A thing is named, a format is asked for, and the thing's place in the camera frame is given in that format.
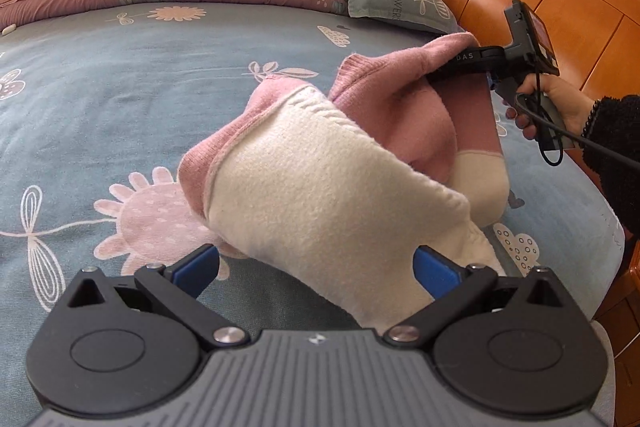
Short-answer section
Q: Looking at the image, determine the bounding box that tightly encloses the pink and cream sweater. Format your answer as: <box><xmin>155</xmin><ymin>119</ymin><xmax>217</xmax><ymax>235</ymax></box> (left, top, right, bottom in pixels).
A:
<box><xmin>178</xmin><ymin>32</ymin><xmax>506</xmax><ymax>332</ymax></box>

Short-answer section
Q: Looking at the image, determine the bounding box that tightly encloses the black sleeved right forearm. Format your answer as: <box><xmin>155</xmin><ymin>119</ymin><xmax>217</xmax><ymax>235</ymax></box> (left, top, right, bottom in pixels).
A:
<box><xmin>582</xmin><ymin>94</ymin><xmax>640</xmax><ymax>235</ymax></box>

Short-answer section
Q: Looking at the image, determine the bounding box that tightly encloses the person's right hand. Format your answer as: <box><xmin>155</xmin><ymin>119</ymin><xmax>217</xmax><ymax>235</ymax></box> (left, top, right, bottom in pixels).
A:
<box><xmin>518</xmin><ymin>74</ymin><xmax>594</xmax><ymax>135</ymax></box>

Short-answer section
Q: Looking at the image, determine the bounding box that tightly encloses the teal floral bed sheet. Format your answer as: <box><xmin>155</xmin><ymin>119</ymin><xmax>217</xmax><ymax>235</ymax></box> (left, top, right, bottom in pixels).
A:
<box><xmin>1</xmin><ymin>2</ymin><xmax>624</xmax><ymax>426</ymax></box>

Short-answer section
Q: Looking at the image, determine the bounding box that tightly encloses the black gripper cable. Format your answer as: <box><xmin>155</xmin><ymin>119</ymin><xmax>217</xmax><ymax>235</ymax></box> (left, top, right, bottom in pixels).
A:
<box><xmin>514</xmin><ymin>70</ymin><xmax>640</xmax><ymax>170</ymax></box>

